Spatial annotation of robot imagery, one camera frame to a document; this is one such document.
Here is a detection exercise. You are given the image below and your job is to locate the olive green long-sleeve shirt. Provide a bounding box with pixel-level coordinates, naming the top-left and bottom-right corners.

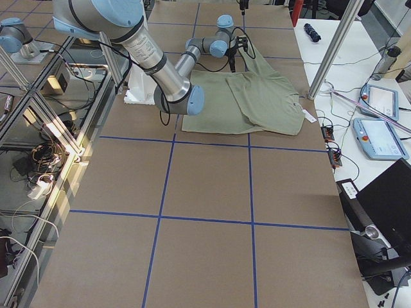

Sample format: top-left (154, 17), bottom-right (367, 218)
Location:
top-left (182, 51), bottom-right (304, 136)

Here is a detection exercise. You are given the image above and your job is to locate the white paper price tag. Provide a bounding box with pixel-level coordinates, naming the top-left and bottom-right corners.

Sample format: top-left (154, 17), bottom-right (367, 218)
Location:
top-left (302, 109), bottom-right (317, 123)

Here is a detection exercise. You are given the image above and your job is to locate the grey water bottle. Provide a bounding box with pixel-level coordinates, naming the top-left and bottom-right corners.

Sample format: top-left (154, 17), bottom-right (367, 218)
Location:
top-left (371, 46), bottom-right (401, 81)

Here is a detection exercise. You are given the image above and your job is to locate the tangled cable bundle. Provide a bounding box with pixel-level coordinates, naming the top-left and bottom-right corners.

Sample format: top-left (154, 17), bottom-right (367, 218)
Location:
top-left (30, 142), bottom-right (70, 176)

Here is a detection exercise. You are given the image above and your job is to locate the far blue teach pendant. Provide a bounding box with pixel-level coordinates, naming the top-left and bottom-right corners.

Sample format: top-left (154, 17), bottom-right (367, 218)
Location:
top-left (358, 84), bottom-right (399, 121)

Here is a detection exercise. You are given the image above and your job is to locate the orange black circuit board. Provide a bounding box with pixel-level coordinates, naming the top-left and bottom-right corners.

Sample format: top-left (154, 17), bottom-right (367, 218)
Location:
top-left (320, 125), bottom-right (335, 142)

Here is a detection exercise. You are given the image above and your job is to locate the black laptop computer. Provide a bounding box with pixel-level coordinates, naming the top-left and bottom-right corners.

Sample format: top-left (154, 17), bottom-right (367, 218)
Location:
top-left (335, 157), bottom-right (411, 251)

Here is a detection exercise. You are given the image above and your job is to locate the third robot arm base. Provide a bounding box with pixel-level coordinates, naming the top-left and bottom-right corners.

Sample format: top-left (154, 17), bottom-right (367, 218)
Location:
top-left (1, 17), bottom-right (58, 65)

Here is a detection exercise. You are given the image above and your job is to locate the aluminium frame post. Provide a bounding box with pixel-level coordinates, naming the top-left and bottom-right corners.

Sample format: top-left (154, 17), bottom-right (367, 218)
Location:
top-left (308, 0), bottom-right (364, 100)

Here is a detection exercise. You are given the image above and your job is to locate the folded dark blue umbrella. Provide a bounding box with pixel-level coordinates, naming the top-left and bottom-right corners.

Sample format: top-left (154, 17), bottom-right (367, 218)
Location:
top-left (304, 23), bottom-right (321, 43)

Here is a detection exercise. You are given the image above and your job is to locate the near blue teach pendant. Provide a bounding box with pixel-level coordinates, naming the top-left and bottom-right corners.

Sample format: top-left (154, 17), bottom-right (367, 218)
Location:
top-left (353, 118), bottom-right (410, 161)

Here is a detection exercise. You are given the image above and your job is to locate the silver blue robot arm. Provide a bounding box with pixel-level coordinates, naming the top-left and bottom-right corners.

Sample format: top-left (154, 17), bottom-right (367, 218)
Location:
top-left (53, 0), bottom-right (205, 116)
top-left (175, 14), bottom-right (250, 77)

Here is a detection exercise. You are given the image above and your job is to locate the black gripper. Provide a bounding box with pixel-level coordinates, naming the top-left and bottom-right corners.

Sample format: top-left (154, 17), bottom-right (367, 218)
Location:
top-left (228, 37), bottom-right (248, 72)

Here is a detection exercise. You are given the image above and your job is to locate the blue teach pendant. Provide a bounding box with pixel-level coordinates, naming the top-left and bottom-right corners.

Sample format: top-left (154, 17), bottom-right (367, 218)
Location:
top-left (353, 118), bottom-right (410, 161)
top-left (358, 84), bottom-right (399, 121)

